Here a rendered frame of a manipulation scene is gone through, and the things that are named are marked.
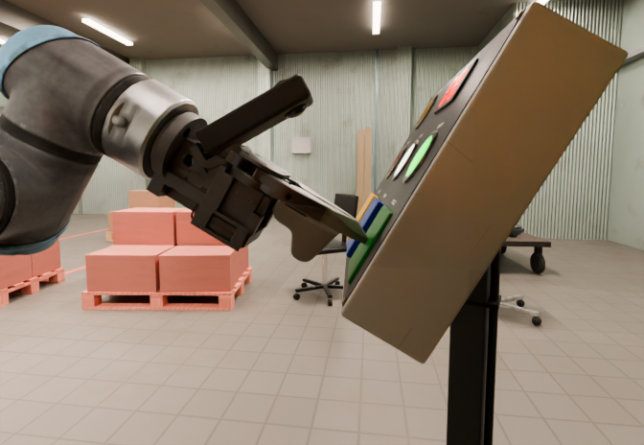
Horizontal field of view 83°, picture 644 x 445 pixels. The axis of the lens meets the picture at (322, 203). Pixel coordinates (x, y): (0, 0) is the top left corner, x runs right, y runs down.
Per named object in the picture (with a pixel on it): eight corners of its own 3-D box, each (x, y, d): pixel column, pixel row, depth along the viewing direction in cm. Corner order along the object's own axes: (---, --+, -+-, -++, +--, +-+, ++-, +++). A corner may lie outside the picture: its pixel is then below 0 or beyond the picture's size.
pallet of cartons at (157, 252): (226, 316, 275) (224, 220, 268) (74, 309, 287) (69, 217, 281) (258, 281, 363) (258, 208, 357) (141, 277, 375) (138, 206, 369)
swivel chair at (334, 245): (356, 286, 348) (357, 193, 341) (359, 307, 292) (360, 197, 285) (297, 284, 351) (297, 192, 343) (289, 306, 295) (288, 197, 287)
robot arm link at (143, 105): (178, 90, 41) (125, 65, 31) (216, 112, 41) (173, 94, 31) (143, 160, 42) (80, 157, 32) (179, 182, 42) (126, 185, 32)
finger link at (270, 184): (321, 220, 36) (246, 175, 37) (330, 204, 36) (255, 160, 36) (316, 226, 32) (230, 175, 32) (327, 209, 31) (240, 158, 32)
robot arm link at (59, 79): (47, 114, 42) (87, 37, 42) (138, 169, 42) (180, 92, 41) (-37, 94, 33) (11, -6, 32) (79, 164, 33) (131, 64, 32)
